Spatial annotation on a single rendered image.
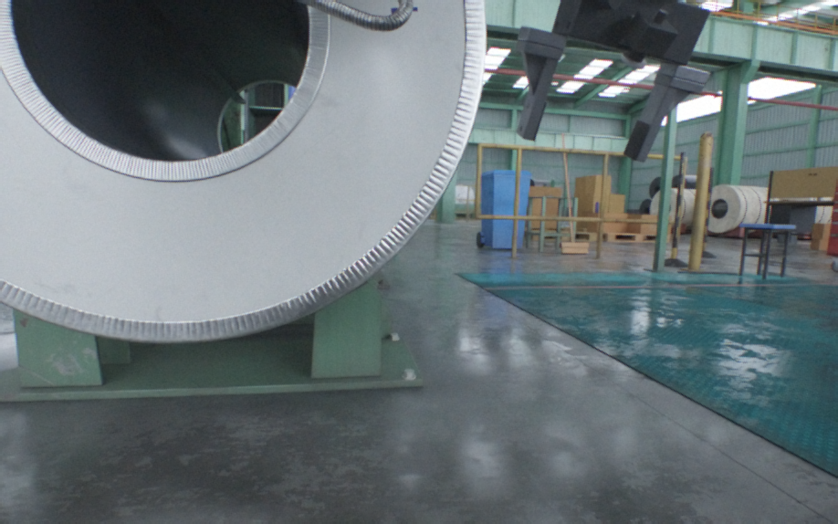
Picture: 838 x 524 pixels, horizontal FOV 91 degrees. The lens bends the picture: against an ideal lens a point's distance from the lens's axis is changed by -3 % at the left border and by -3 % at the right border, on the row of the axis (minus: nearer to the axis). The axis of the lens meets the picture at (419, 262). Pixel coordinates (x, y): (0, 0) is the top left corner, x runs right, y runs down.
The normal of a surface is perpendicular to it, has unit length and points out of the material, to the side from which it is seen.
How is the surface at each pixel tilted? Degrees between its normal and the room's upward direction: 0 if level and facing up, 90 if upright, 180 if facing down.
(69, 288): 90
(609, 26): 113
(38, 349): 90
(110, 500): 0
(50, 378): 90
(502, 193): 93
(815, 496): 0
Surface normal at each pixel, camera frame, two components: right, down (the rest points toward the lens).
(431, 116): 0.18, 0.12
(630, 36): -0.98, -0.12
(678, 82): 0.09, 0.51
